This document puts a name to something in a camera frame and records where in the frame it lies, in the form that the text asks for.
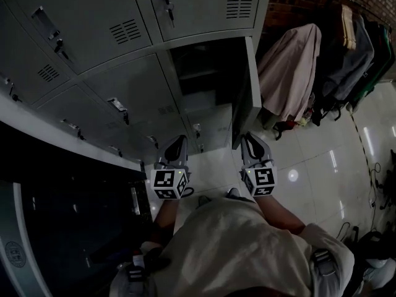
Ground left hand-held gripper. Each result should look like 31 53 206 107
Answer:
150 134 191 200

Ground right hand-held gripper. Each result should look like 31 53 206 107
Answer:
239 132 278 197

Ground grey metal locker cabinet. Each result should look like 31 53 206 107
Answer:
0 0 273 173

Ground person's right forearm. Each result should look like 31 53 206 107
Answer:
255 193 307 236

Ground person's left forearm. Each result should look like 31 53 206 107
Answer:
153 196 181 229

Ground beige coat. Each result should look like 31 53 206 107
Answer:
257 23 322 124

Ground person's white shirt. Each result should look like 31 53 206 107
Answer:
110 196 355 297

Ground grey jacket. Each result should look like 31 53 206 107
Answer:
321 14 375 102

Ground green jacket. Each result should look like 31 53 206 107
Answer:
352 26 396 102

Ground black bag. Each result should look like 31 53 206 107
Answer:
358 230 388 260

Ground wooden clothes hangers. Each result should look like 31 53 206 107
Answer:
341 4 357 51

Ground black jacket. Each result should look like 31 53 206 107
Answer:
361 14 391 83

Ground black harness strap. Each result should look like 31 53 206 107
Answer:
126 245 171 291

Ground black floor cables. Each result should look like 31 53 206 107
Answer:
367 161 388 210

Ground grey harness strap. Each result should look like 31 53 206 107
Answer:
310 247 338 278

